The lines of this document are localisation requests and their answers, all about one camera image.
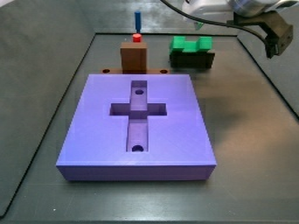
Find brown T-shaped block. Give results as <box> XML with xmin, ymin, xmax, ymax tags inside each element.
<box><xmin>102</xmin><ymin>42</ymin><xmax>170</xmax><ymax>74</ymax></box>

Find green U-shaped block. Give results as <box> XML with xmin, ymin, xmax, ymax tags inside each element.
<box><xmin>170</xmin><ymin>36</ymin><xmax>213</xmax><ymax>53</ymax></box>

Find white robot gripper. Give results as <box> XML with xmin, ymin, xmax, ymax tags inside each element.
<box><xmin>182</xmin><ymin>0</ymin><xmax>299</xmax><ymax>23</ymax></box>

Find black cable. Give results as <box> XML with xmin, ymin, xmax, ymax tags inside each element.
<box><xmin>161</xmin><ymin>0</ymin><xmax>274</xmax><ymax>51</ymax></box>

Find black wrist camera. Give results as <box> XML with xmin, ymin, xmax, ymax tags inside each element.
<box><xmin>229</xmin><ymin>11</ymin><xmax>294</xmax><ymax>59</ymax></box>

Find blue hexagonal peg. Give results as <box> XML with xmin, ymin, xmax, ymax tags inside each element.
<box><xmin>135</xmin><ymin>11</ymin><xmax>142</xmax><ymax>33</ymax></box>

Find red cylinder peg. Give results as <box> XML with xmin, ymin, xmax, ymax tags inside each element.
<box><xmin>133</xmin><ymin>33</ymin><xmax>143</xmax><ymax>43</ymax></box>

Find purple board with cross slot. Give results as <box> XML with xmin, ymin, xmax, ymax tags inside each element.
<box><xmin>57</xmin><ymin>74</ymin><xmax>217</xmax><ymax>181</ymax></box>

